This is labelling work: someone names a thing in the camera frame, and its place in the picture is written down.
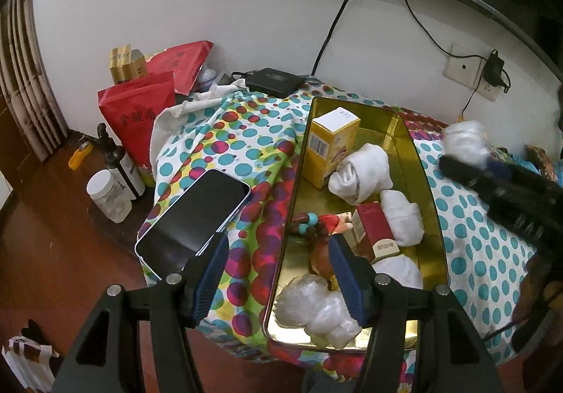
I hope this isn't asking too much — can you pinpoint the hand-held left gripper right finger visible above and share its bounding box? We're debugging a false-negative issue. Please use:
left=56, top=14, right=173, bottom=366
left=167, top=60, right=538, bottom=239
left=329, top=235, right=502, bottom=393

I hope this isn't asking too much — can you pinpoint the small cardboard box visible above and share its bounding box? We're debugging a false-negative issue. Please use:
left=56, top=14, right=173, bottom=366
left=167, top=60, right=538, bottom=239
left=110, top=44, right=148, bottom=86

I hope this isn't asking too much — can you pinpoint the grey socket cable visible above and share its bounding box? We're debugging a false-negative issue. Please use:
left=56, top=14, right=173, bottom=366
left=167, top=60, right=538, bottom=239
left=458, top=87, right=481, bottom=121

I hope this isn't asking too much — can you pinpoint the yellow carton box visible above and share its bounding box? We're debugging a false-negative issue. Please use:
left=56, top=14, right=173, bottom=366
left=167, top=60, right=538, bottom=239
left=301, top=108, right=362, bottom=190

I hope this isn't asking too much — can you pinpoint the striped brown curtain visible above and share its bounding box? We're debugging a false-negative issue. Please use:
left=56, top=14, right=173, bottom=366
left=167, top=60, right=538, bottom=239
left=0, top=0, right=70, bottom=161

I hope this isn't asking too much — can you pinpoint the white smartphone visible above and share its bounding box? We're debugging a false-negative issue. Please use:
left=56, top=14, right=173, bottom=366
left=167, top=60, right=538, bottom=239
left=134, top=168, right=252, bottom=282

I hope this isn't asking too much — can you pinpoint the dark pump bottle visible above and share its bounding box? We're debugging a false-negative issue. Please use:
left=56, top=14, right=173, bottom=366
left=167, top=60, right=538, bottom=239
left=98, top=123, right=147, bottom=201

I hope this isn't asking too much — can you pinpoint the beige wall socket plate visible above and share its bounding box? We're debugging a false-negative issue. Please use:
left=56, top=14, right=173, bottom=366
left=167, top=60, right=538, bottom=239
left=443, top=43, right=507, bottom=103

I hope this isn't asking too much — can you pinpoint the white shopping bag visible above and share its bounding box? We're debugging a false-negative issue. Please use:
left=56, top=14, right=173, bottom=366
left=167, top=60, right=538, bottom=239
left=2, top=319, right=61, bottom=393

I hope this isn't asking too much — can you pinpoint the brown snack packet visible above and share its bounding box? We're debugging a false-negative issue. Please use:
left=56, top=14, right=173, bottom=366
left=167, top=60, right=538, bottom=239
left=525, top=145, right=560, bottom=183

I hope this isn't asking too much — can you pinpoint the black plug-in charger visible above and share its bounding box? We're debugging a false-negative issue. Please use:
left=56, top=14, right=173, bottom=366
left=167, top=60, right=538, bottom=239
left=483, top=50, right=507, bottom=88

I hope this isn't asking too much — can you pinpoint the yellow utility knife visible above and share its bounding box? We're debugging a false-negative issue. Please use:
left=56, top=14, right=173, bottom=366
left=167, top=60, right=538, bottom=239
left=68, top=141, right=94, bottom=169

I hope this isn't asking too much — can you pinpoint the red carton box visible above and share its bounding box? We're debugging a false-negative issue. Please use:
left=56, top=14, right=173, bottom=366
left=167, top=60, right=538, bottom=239
left=352, top=202, right=400, bottom=262

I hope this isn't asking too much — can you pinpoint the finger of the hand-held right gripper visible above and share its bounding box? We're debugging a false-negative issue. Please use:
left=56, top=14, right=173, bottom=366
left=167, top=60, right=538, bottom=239
left=439, top=154, right=495, bottom=195

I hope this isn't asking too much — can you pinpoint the thin dark cable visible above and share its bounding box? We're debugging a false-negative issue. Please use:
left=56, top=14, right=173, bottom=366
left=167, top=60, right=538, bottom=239
left=310, top=0, right=375, bottom=77

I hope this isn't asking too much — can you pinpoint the gold tin tray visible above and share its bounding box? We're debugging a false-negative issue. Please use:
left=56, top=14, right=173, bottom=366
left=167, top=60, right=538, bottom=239
left=262, top=96, right=450, bottom=352

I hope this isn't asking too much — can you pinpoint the red flat paper bag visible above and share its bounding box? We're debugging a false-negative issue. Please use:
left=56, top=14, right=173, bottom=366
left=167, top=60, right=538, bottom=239
left=143, top=41, right=215, bottom=97

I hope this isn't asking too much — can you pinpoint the black set-top box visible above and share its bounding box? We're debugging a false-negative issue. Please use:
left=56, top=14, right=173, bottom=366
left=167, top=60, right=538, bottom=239
left=240, top=67, right=305, bottom=98

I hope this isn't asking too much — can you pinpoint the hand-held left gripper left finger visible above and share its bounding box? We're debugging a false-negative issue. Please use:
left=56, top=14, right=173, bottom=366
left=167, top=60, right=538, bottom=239
left=52, top=233, right=230, bottom=393

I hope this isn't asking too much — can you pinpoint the small doll figure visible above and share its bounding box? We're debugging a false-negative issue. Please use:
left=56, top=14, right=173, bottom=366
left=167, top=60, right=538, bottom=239
left=286, top=212, right=353, bottom=285

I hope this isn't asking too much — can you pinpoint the polka dot tablecloth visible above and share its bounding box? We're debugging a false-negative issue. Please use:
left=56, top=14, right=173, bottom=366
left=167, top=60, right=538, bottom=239
left=138, top=82, right=548, bottom=393

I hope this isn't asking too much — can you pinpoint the clear plastic jar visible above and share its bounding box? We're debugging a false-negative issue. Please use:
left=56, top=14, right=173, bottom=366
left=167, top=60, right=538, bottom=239
left=86, top=170, right=133, bottom=225

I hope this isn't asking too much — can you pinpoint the large white towel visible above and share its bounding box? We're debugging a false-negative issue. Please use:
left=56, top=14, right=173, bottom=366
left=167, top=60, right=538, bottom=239
left=328, top=144, right=391, bottom=205
left=379, top=189, right=425, bottom=247

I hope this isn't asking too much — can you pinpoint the person's right hand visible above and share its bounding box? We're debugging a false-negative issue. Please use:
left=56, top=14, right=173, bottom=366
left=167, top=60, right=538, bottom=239
left=514, top=250, right=561, bottom=332

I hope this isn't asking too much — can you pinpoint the black charger cable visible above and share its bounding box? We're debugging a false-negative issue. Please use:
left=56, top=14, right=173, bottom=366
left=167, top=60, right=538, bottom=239
left=399, top=0, right=490, bottom=60

